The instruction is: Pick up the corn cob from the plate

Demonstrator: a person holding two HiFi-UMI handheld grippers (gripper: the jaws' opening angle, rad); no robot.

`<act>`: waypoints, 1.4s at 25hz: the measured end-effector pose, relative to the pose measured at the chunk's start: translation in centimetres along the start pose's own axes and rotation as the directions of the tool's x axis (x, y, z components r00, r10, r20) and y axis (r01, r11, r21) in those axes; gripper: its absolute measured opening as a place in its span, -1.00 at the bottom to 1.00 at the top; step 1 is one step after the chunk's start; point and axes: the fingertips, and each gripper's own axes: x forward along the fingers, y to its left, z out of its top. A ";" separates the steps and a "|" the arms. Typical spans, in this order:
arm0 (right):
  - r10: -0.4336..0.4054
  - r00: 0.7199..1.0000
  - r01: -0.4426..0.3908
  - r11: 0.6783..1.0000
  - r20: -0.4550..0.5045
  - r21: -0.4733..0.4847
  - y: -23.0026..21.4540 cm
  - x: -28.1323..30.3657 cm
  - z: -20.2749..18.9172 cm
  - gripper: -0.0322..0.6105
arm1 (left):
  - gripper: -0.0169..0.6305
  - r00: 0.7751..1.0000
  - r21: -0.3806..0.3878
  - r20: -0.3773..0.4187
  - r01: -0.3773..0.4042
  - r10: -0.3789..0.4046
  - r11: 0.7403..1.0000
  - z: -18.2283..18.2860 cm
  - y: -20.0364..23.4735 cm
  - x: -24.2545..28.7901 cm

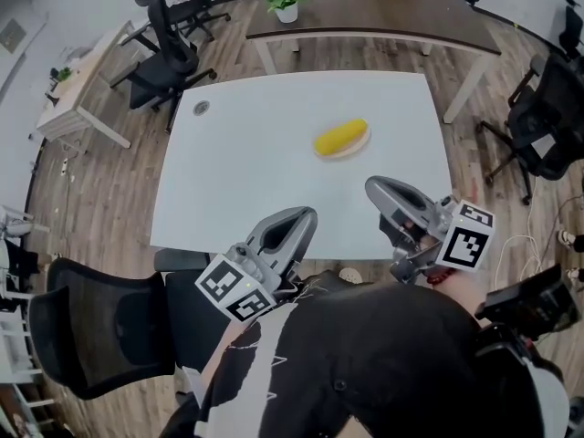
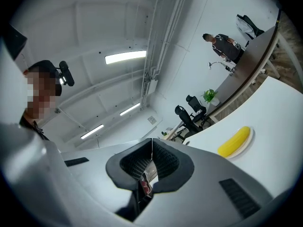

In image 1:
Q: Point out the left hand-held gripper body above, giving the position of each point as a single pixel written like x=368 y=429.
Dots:
x=228 y=285

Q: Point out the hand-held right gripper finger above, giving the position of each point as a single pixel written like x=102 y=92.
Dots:
x=408 y=189
x=381 y=199

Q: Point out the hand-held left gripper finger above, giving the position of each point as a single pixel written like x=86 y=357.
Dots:
x=305 y=242
x=285 y=213

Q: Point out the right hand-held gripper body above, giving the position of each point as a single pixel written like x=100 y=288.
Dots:
x=463 y=244

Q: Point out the round beige plate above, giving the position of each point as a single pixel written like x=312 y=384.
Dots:
x=357 y=150

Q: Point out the yellow corn cob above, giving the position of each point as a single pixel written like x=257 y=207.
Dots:
x=340 y=136

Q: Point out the person's left forearm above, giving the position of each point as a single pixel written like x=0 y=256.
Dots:
x=223 y=347

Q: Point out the person's right forearm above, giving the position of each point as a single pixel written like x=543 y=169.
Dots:
x=465 y=295

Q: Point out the person's right hand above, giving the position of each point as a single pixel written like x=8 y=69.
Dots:
x=427 y=243

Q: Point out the person's white perforated shoe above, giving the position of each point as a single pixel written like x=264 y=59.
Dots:
x=350 y=275

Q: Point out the person's black shirt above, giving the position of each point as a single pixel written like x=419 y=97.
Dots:
x=365 y=358

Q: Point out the black mesh office chair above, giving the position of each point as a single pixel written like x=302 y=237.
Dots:
x=91 y=326

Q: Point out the dark brown table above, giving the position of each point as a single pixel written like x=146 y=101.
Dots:
x=388 y=12

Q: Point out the black office chair with headrest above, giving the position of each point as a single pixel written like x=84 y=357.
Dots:
x=159 y=69

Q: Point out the white power strip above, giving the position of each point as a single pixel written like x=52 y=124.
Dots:
x=64 y=166

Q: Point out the white shelf rack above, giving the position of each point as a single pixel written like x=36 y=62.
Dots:
x=16 y=299

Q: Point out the small white desk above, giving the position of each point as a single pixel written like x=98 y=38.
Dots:
x=86 y=94

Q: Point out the small green plant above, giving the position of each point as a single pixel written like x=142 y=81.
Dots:
x=64 y=74

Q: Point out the black camera device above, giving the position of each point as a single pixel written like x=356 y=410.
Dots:
x=534 y=301

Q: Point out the grey wall panel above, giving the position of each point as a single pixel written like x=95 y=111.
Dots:
x=10 y=36

